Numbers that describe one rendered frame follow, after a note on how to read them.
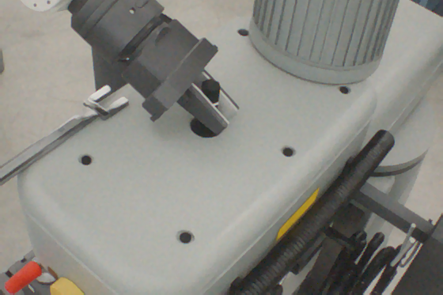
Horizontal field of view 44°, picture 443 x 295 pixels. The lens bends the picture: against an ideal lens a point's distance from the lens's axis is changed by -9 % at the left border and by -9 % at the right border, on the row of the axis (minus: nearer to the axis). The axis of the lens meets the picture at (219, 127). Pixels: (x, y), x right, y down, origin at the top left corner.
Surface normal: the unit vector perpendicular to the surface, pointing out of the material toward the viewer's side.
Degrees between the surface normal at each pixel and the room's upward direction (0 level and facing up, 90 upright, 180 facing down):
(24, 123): 0
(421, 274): 90
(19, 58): 0
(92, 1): 57
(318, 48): 90
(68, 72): 0
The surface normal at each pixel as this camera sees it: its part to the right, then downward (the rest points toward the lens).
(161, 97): 0.11, 0.11
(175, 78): 0.55, -0.44
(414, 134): 0.11, -0.71
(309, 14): -0.42, 0.60
